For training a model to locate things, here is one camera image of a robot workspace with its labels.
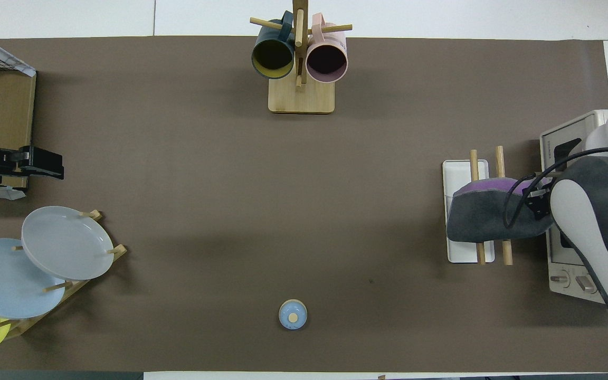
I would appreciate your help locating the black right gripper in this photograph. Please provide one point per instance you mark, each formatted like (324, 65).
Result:
(540, 203)

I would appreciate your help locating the purple and grey towel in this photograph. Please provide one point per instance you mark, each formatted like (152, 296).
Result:
(483, 216)

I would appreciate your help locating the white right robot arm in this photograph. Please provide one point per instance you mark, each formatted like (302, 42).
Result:
(599, 221)

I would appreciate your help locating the white towel rack wooden bars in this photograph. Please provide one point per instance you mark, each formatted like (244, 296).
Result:
(462, 253)

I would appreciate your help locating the wooden plate rack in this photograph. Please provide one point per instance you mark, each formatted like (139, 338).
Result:
(119, 249)

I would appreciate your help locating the wooden shelf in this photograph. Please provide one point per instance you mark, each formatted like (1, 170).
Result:
(11, 116)

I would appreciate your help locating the beige toaster oven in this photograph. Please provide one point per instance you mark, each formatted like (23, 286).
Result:
(565, 261)

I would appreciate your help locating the grey plate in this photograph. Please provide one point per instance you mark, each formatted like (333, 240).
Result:
(66, 243)

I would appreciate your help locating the light blue plate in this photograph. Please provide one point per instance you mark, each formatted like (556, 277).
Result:
(3, 279)

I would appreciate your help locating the brown table mat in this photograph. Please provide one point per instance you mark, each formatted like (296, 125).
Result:
(283, 211)

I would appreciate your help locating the dark teal mug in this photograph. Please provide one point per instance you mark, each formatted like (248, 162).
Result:
(272, 58)

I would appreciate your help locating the pink mug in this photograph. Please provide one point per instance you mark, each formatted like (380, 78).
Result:
(326, 60)

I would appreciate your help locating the wooden mug tree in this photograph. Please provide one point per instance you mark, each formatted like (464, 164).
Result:
(301, 100)

